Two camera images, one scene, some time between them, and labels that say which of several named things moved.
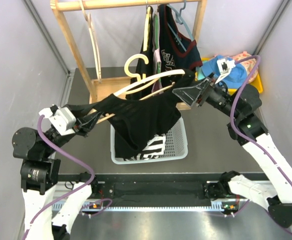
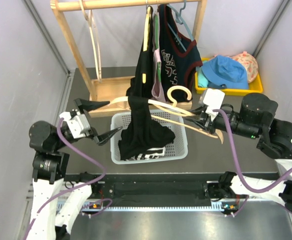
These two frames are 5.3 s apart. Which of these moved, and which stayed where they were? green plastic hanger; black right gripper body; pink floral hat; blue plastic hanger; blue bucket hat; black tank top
Moved: black right gripper body
Stayed: blue bucket hat; pink floral hat; black tank top; blue plastic hanger; green plastic hanger
